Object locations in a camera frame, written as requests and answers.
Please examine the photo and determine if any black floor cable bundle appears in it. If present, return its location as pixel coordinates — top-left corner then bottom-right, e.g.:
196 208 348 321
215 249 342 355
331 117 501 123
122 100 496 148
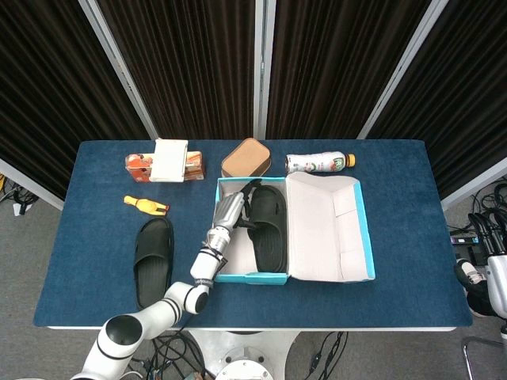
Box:
447 181 507 238
128 331 208 380
0 173 40 217
303 331 349 374

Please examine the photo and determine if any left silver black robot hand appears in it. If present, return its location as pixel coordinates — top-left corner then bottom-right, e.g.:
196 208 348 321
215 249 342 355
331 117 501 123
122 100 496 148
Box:
214 178 265 234

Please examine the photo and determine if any white bottle with yellow cap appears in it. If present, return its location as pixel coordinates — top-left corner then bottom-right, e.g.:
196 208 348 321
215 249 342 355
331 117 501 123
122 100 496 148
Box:
285 152 356 176

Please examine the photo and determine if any brown oval container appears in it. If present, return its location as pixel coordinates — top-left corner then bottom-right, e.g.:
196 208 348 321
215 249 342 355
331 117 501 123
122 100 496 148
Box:
220 137 272 178

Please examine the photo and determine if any dark pleated curtain panel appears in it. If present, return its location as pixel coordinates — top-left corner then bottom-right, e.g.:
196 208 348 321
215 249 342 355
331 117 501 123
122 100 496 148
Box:
366 0 507 200
0 0 152 201
265 0 433 140
97 0 257 140

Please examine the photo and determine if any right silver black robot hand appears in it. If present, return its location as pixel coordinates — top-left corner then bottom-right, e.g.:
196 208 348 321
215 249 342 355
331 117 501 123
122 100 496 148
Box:
467 211 507 320

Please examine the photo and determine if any metal chair leg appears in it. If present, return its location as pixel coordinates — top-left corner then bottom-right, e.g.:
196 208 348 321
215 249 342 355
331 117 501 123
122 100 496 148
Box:
462 336 507 380

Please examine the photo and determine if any black slipper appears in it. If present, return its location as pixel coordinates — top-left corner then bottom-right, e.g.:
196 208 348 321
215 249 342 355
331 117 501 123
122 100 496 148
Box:
245 184 288 273
133 216 176 310

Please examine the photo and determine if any orange snack carton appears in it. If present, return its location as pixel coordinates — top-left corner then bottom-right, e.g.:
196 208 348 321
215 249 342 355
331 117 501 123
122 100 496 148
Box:
124 150 207 184

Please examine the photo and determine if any dark blue table mat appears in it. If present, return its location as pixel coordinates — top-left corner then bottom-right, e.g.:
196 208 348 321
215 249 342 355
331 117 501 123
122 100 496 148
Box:
32 139 475 329

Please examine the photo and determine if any open light blue shoe box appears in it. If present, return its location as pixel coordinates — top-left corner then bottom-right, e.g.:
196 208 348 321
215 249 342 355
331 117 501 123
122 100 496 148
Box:
213 172 376 285

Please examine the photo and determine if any grey partition frame post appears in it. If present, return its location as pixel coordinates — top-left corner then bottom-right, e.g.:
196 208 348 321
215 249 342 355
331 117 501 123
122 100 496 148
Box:
439 156 507 211
356 0 451 140
253 0 276 140
0 158 65 211
78 0 159 140

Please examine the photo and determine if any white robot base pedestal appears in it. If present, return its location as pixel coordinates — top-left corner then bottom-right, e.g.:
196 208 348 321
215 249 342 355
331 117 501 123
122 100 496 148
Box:
185 330 302 380

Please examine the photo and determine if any white flat box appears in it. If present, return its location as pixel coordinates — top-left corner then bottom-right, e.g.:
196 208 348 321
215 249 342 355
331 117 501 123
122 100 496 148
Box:
150 138 189 184

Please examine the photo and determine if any black and white sneaker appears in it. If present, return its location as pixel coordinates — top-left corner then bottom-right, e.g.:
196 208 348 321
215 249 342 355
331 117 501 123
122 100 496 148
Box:
454 256 496 317

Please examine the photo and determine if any yellow rubber chicken toy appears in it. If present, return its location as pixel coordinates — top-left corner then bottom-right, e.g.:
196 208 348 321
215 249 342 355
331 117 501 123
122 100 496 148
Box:
123 195 170 217

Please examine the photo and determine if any black floor power box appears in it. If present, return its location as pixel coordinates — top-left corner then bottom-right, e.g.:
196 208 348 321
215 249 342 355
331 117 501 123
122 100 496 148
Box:
450 233 487 265

